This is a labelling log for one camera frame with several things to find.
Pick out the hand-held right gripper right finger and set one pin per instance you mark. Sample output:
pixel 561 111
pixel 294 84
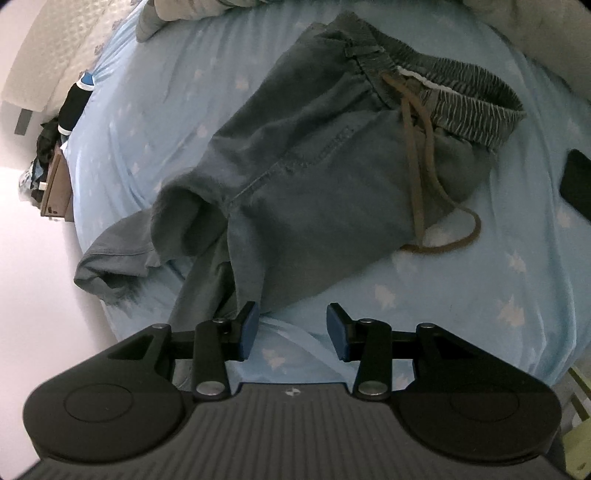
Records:
pixel 336 332

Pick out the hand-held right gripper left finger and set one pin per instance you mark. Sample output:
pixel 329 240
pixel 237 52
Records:
pixel 249 331

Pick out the grey-blue denim pants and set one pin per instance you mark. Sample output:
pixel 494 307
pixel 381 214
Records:
pixel 314 184

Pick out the pile of dark clothes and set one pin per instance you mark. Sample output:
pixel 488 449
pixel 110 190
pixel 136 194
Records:
pixel 44 143

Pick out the brown cardboard box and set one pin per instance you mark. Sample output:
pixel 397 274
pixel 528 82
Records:
pixel 57 189

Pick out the light blue bed sheet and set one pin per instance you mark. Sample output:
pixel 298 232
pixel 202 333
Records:
pixel 138 115

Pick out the light green object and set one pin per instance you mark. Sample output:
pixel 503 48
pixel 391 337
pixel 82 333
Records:
pixel 579 443

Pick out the black flat object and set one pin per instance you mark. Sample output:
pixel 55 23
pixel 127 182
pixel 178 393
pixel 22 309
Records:
pixel 577 184

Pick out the black and blue garment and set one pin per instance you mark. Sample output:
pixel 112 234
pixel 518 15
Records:
pixel 74 106

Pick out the grey pillow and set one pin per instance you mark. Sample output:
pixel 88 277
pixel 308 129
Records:
pixel 150 25

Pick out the white padded headboard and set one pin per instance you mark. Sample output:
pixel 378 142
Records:
pixel 60 50

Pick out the white duvet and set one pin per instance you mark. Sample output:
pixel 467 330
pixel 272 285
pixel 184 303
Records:
pixel 545 41

